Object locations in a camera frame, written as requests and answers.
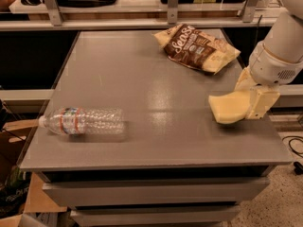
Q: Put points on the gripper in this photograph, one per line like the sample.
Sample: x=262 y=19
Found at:
x=271 y=68

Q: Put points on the yellow wavy sponge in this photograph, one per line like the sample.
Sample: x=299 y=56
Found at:
x=230 y=108

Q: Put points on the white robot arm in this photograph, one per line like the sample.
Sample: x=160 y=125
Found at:
x=275 y=61

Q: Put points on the brown chip bag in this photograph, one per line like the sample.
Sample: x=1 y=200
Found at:
x=195 y=49

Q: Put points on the grey drawer cabinet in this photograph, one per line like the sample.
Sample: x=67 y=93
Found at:
x=173 y=164

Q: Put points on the clear plastic water bottle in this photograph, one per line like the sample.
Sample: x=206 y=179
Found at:
x=78 y=121

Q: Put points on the brown cardboard box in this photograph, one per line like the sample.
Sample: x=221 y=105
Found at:
x=23 y=202

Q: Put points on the metal shelf rail frame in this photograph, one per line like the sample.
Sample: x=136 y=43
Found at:
x=141 y=14

